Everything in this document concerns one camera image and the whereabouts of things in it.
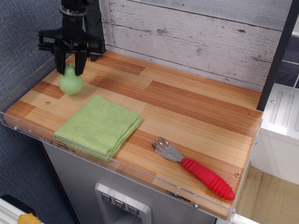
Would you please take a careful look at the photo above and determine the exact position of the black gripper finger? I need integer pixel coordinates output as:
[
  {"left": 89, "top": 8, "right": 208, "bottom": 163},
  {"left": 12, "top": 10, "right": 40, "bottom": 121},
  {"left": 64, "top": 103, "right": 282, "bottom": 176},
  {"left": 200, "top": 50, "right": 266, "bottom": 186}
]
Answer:
[
  {"left": 75, "top": 52, "right": 87, "bottom": 76},
  {"left": 54, "top": 46, "right": 66, "bottom": 74}
]

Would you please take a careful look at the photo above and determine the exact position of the green folded rag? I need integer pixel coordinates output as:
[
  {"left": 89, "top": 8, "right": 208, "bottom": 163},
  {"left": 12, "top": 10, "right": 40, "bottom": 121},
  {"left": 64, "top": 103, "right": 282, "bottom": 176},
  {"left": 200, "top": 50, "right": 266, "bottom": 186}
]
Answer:
[{"left": 54, "top": 96, "right": 142, "bottom": 162}]

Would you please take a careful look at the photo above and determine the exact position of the grey toy fridge cabinet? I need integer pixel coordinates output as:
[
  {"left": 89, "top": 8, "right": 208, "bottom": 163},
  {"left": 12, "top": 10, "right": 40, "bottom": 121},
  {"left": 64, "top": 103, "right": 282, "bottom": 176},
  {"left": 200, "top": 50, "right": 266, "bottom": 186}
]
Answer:
[{"left": 44, "top": 143, "right": 216, "bottom": 224}]

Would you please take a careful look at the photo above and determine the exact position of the yellow black object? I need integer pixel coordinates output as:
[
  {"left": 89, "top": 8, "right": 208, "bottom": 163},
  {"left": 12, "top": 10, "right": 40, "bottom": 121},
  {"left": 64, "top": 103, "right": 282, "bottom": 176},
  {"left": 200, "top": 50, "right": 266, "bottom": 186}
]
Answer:
[{"left": 0, "top": 198, "right": 42, "bottom": 224}]

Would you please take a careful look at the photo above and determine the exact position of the dark vertical post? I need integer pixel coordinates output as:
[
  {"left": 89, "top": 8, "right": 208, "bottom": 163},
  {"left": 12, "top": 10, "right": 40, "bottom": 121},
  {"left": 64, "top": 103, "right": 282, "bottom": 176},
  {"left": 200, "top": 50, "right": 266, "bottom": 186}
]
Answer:
[
  {"left": 81, "top": 0, "right": 106, "bottom": 62},
  {"left": 256, "top": 0, "right": 299, "bottom": 111}
]

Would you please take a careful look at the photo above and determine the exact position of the red handled metal fork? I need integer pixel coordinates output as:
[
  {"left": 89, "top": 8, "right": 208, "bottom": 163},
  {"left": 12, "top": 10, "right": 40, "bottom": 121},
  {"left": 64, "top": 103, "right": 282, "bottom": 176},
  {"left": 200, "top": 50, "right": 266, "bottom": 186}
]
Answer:
[{"left": 152, "top": 137, "right": 235, "bottom": 201}]

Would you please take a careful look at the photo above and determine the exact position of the left dark vertical post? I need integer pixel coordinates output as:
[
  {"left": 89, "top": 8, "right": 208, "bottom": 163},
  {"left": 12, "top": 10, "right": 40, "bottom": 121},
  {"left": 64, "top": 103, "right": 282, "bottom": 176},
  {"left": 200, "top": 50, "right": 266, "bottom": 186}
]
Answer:
[{"left": 81, "top": 0, "right": 106, "bottom": 62}]

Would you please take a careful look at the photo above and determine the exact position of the white toy sink unit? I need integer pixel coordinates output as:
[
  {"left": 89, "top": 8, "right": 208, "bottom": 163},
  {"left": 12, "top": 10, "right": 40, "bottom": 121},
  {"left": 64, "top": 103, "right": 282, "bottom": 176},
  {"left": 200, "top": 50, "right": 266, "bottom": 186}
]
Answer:
[{"left": 249, "top": 84, "right": 299, "bottom": 184}]

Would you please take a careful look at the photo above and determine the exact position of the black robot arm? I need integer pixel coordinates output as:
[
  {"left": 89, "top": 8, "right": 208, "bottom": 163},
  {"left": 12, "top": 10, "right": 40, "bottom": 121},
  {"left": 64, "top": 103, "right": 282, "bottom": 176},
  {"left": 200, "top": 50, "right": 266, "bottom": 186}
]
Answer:
[{"left": 38, "top": 0, "right": 106, "bottom": 76}]

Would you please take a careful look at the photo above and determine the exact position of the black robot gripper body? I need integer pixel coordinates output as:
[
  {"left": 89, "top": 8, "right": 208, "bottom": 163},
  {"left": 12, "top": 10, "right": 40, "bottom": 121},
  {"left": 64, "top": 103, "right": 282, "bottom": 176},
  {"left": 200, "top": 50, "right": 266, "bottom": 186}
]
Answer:
[{"left": 37, "top": 7, "right": 105, "bottom": 56}]

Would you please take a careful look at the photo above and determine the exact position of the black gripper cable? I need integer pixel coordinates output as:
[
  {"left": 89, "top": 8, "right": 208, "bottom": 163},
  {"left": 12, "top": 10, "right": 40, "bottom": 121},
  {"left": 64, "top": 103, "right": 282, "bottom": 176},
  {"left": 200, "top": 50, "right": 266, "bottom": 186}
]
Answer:
[{"left": 83, "top": 10, "right": 101, "bottom": 28}]

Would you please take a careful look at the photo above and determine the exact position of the right dark vertical post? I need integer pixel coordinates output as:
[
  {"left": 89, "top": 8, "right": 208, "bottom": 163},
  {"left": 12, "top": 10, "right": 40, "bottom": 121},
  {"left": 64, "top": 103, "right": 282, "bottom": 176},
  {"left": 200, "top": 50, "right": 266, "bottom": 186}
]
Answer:
[{"left": 256, "top": 0, "right": 299, "bottom": 111}]

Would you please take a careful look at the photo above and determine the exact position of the green toy pear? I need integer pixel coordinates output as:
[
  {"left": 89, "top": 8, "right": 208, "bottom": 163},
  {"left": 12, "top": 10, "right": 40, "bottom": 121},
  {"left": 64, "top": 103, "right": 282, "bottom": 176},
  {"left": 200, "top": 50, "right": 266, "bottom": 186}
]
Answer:
[{"left": 59, "top": 63, "right": 84, "bottom": 95}]

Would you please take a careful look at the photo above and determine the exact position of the silver dispenser button panel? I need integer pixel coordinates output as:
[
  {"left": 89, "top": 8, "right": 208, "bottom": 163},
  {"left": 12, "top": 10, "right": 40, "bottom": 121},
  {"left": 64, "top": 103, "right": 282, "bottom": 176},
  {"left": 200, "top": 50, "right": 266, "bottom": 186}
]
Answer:
[{"left": 94, "top": 182, "right": 152, "bottom": 224}]

